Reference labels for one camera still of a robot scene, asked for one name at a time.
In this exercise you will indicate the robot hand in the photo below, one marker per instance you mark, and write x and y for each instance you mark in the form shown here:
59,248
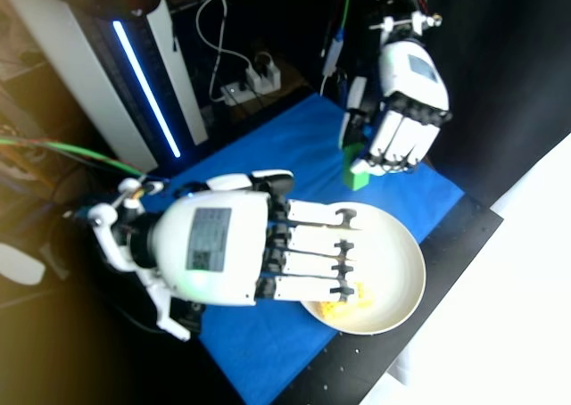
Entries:
178,244
410,84

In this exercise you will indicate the white round plate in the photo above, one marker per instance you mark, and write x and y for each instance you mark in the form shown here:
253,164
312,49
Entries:
392,262

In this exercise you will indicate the green block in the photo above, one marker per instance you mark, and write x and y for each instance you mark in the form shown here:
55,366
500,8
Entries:
357,182

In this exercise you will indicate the blue cloth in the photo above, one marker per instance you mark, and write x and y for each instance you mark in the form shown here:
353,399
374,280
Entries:
276,146

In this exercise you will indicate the yellow object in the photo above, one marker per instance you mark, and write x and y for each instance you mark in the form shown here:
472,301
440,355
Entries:
348,309

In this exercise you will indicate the white adapter with blue plug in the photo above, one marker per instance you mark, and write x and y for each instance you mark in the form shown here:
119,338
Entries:
333,55

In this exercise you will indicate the white cloth sheet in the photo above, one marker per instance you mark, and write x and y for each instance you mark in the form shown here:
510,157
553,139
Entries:
513,266

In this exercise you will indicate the black perforated board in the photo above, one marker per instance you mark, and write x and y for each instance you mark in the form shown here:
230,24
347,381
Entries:
455,240

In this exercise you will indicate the white tower with light strip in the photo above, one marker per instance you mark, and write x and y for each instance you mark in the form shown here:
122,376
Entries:
89,88

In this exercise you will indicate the white power strip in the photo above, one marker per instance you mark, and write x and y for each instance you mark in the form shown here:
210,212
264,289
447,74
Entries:
265,77

